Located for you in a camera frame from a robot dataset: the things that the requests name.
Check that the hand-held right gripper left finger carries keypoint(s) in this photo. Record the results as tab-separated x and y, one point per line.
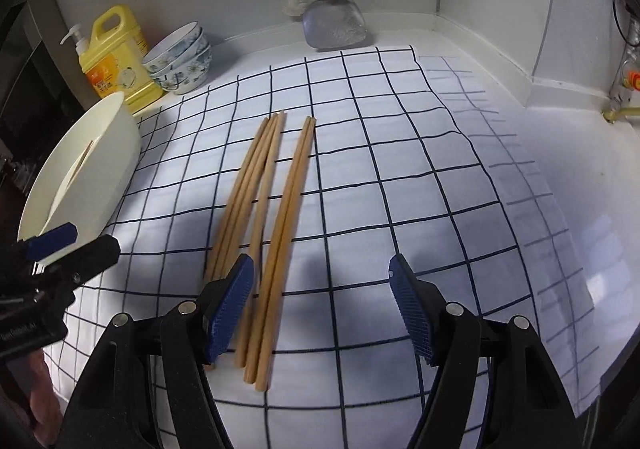
232	299

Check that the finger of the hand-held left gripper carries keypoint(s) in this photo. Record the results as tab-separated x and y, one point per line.
50	238
87	254

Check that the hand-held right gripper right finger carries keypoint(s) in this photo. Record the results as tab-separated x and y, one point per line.
410	299

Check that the white round tray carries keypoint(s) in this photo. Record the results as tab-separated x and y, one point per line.
90	189

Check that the group of wooden chopsticks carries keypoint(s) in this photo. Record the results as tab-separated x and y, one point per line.
296	179

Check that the person's left forearm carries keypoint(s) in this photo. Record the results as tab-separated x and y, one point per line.
42	399

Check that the white checked cloth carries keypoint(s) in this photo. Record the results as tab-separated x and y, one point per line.
400	179

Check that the black range hood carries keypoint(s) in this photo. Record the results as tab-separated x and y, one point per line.
30	79

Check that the yellow dish soap bottle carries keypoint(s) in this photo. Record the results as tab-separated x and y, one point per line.
120	69

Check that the white floral bowl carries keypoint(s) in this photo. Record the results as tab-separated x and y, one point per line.
175	46
190	81
199	55

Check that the brass pipe fitting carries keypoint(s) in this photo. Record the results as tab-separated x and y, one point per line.
622	114

